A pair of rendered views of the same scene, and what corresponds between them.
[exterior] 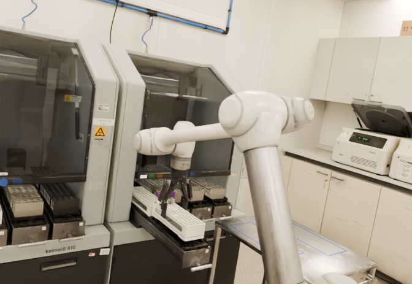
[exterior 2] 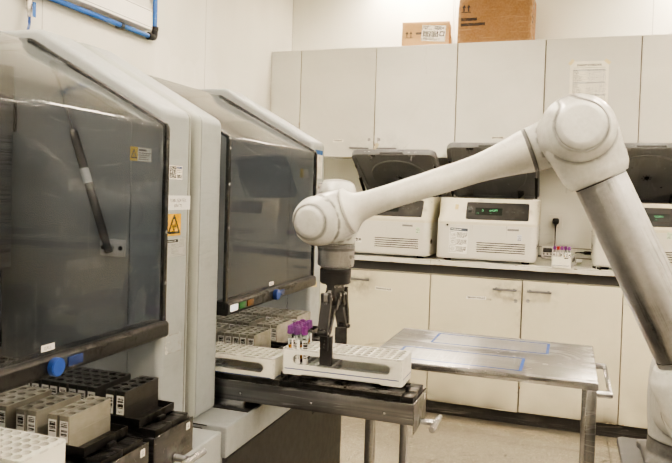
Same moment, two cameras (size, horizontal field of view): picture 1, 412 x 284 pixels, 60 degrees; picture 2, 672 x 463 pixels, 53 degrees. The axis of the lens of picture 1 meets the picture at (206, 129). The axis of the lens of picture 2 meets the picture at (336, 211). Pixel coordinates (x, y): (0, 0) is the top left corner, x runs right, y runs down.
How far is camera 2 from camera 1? 104 cm
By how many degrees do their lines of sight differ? 34
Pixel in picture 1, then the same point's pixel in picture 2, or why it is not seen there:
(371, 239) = not seen: hidden behind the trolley
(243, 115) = (611, 125)
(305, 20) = (251, 20)
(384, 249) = not seen: hidden behind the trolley
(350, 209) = (389, 322)
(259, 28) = (195, 31)
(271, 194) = (651, 235)
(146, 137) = (331, 208)
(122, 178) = (204, 318)
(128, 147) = (208, 252)
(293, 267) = not seen: outside the picture
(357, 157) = (384, 238)
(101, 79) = (170, 112)
